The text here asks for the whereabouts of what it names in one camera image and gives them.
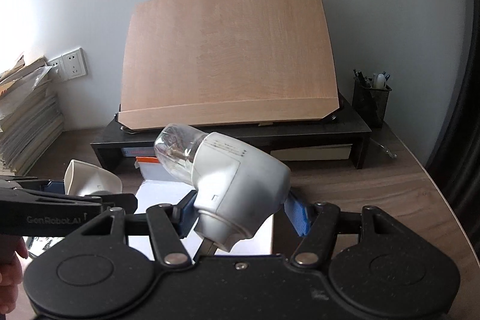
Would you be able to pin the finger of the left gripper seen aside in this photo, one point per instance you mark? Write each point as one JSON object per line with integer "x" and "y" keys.
{"x": 56, "y": 187}

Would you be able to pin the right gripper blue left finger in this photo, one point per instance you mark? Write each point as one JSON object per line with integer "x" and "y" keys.
{"x": 184, "y": 214}

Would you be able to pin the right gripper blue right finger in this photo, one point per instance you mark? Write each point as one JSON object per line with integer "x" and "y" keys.
{"x": 298, "y": 214}

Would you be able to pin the white plug-in heater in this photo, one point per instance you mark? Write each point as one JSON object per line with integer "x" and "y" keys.
{"x": 83, "y": 179}

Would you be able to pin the white mosquito repellent plug with bottle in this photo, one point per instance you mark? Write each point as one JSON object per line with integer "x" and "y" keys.
{"x": 238, "y": 186}

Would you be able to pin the person left hand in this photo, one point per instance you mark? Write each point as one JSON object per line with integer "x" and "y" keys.
{"x": 12, "y": 277}

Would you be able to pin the stack of books and papers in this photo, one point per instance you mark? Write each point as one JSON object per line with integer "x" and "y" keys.
{"x": 31, "y": 119}

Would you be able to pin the black monitor riser stand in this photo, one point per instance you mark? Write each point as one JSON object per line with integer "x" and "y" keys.
{"x": 343, "y": 127}

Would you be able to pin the black mesh pen holder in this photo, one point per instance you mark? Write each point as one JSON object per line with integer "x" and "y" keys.
{"x": 370, "y": 97}

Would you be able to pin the tilted wooden board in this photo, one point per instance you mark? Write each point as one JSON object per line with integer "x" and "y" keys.
{"x": 208, "y": 62}

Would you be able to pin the white wall socket panel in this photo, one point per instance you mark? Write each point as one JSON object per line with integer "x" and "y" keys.
{"x": 56, "y": 69}
{"x": 74, "y": 64}

